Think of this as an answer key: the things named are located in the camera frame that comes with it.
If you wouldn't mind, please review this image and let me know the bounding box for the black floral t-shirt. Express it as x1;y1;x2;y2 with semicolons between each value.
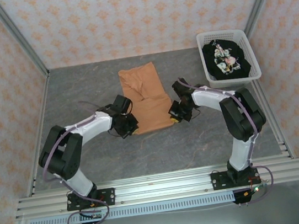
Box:
201;35;254;84

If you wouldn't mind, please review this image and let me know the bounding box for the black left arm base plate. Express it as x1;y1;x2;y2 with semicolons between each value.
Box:
65;187;118;212

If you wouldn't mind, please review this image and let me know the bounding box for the orange printed t-shirt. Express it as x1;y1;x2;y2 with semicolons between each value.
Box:
116;59;177;138

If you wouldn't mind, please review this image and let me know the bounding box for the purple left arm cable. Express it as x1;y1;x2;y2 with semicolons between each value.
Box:
32;98;113;224

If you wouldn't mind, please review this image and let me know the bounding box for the white plastic basket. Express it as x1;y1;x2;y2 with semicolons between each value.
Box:
195;25;264;92

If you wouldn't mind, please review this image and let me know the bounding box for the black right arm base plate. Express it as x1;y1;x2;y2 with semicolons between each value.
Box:
210;166;262;192

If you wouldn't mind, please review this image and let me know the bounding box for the aluminium side rail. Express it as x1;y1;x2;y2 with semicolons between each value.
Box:
9;70;68;196
251;78;296;163

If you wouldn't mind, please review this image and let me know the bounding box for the white slotted cable duct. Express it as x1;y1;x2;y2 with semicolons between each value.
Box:
28;191;237;224

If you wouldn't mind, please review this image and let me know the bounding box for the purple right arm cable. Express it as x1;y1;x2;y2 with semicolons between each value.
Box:
177;66;277;214

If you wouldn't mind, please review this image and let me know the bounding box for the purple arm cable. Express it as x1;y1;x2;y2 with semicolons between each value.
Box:
32;98;113;224
177;66;277;214

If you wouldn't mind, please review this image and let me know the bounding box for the aluminium rail beam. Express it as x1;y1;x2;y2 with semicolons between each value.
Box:
13;153;299;220

